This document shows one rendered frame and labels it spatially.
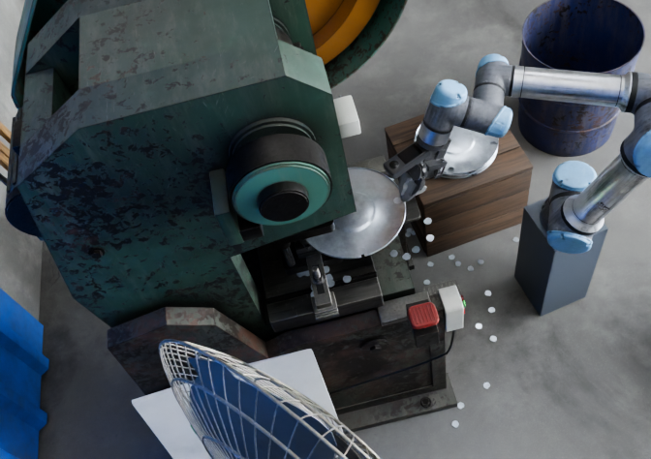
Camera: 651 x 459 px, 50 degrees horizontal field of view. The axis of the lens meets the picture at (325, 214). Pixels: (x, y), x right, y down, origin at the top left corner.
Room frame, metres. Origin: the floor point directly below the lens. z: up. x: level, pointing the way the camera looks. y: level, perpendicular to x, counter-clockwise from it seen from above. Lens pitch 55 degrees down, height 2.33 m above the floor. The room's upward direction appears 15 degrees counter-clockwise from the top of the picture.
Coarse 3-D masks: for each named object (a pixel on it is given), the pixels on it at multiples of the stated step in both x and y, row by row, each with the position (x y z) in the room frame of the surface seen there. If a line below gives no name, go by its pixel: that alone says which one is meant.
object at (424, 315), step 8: (424, 304) 0.76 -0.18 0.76; (432, 304) 0.75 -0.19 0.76; (408, 312) 0.75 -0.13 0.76; (416, 312) 0.74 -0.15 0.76; (424, 312) 0.74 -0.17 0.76; (432, 312) 0.73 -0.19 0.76; (416, 320) 0.72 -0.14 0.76; (424, 320) 0.72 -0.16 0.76; (432, 320) 0.71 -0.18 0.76; (416, 328) 0.71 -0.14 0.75
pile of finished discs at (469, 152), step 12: (456, 132) 1.55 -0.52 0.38; (468, 132) 1.53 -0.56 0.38; (456, 144) 1.49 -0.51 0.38; (468, 144) 1.48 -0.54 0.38; (480, 144) 1.47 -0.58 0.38; (492, 144) 1.46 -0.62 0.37; (456, 156) 1.45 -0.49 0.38; (468, 156) 1.44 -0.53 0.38; (480, 156) 1.42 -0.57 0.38; (492, 156) 1.41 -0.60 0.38; (456, 168) 1.40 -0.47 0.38; (468, 168) 1.39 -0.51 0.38; (480, 168) 1.38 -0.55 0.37
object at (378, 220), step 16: (352, 176) 1.18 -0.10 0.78; (368, 176) 1.16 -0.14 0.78; (384, 176) 1.15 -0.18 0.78; (368, 192) 1.11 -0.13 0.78; (384, 192) 1.10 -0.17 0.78; (368, 208) 1.06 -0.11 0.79; (384, 208) 1.05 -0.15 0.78; (400, 208) 1.03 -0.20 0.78; (336, 224) 1.04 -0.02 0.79; (352, 224) 1.02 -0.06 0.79; (368, 224) 1.01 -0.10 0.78; (384, 224) 1.00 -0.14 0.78; (400, 224) 0.99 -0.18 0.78; (320, 240) 1.00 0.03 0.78; (336, 240) 0.99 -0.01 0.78; (352, 240) 0.98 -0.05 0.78; (368, 240) 0.96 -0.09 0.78; (384, 240) 0.95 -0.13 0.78; (336, 256) 0.94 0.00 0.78; (352, 256) 0.93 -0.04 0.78
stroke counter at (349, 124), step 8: (336, 104) 0.94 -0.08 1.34; (344, 104) 0.93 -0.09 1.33; (352, 104) 0.92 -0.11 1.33; (336, 112) 0.91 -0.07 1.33; (344, 112) 0.91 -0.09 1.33; (352, 112) 0.90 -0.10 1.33; (344, 120) 0.89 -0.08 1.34; (352, 120) 0.88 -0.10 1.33; (344, 128) 0.88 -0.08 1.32; (352, 128) 0.88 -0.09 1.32; (344, 136) 0.88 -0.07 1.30
